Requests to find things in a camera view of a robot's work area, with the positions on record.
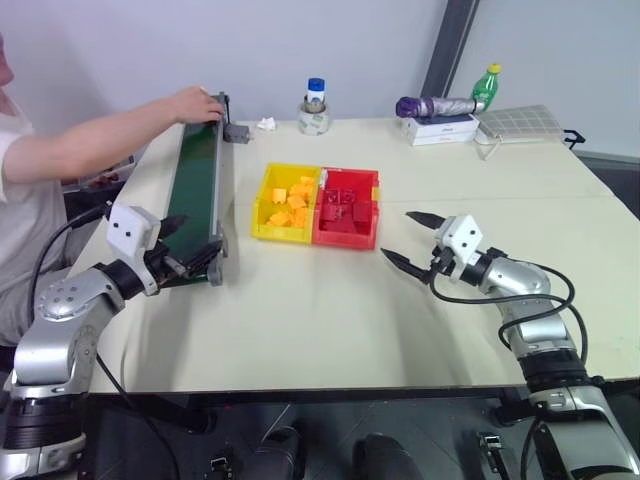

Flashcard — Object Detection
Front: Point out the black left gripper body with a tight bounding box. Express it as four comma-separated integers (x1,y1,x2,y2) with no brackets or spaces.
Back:
143,228,192,290

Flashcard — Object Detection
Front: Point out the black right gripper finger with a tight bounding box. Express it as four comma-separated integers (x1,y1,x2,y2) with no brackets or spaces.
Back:
405,211,447,231
380,247,432,285

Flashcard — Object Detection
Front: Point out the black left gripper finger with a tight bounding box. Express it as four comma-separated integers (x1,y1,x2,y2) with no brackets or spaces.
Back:
185,243,224,275
159,214,191,242

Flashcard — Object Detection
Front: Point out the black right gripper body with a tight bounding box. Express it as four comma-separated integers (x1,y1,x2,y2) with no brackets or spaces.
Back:
424,227,457,286

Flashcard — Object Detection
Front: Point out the green conveyor belt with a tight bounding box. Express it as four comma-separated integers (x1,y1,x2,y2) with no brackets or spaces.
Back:
158,91,232,288

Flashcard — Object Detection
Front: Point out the person's bare hand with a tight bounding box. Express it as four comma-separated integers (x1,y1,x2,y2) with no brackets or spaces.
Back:
169,85,226,125

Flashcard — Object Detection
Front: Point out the red plastic bin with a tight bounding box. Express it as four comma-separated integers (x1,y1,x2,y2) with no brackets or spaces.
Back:
310,167,381,251

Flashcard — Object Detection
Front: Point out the white flat box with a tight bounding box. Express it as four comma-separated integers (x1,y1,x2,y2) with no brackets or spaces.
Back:
406,128,480,148

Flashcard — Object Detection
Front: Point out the yellow plastic bin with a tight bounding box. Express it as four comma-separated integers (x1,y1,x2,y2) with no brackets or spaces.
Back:
249,162,324,245

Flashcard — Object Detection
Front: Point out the white box with dark lid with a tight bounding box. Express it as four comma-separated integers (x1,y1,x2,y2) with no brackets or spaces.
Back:
399,113,482,137

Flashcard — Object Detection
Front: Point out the folded purple grey umbrella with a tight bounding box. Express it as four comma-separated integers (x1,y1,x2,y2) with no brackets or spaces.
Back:
395,95,487,120

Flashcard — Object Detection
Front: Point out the person's white shirt torso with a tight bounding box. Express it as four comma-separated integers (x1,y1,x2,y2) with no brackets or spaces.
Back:
0,113,77,347

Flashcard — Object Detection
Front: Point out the green plastic bottle yellow cap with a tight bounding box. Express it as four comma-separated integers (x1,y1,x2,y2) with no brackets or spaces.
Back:
471,62,503,109

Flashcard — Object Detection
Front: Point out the clear tape roll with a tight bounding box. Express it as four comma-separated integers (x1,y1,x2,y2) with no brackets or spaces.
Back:
297,101,333,137

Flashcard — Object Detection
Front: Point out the white bottle with blue cap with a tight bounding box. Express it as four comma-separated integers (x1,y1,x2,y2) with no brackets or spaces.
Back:
304,77,328,114

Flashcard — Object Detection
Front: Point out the black table latch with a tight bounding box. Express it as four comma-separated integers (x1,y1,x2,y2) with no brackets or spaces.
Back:
477,430,504,477
209,448,237,480

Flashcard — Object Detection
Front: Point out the person's head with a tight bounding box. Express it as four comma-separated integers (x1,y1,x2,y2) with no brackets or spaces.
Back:
0,33,16,89

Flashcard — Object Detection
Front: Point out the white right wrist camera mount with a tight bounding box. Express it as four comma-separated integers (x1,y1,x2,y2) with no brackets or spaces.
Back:
433,214,485,282

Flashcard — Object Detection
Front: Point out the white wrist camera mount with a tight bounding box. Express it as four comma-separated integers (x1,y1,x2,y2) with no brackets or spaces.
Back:
106,203,164,297
433,214,485,282

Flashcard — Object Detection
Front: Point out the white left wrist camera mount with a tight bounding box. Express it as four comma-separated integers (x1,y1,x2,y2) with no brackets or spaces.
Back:
106,203,164,297

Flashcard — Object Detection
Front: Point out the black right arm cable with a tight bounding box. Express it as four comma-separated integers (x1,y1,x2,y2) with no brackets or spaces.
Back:
428,249,592,374

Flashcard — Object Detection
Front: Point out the white wire rack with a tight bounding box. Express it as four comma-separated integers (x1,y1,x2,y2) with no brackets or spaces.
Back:
472,104,564,162

